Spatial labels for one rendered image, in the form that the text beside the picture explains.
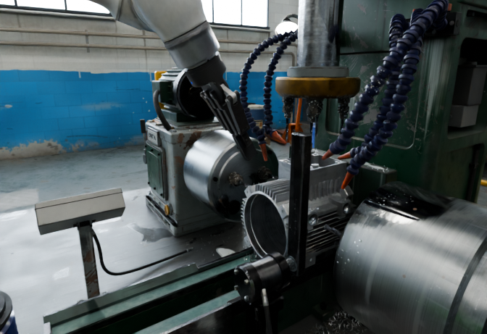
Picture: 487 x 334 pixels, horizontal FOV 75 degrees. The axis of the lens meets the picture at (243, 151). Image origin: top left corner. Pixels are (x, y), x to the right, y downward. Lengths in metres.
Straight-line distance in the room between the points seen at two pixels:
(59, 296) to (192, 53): 0.69
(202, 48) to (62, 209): 0.44
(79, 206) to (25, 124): 5.40
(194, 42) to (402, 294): 0.49
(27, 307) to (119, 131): 5.39
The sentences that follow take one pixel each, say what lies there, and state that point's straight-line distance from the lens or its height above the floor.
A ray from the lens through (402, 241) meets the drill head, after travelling 0.49.
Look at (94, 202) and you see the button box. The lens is 0.77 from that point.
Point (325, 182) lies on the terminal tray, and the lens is 0.73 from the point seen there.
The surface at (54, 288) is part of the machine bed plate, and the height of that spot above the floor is 0.80.
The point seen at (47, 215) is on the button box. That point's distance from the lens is 0.77.
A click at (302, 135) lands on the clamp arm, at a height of 1.25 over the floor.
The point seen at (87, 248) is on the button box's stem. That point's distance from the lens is 0.83.
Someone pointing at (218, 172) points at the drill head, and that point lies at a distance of 0.86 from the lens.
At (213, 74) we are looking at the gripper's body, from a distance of 0.60.
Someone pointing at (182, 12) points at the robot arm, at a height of 1.44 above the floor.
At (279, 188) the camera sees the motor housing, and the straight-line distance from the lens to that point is 0.68.
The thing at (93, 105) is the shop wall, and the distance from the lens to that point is 6.13.
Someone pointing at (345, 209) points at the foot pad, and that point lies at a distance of 0.74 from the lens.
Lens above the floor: 1.35
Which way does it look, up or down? 14 degrees down
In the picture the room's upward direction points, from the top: straight up
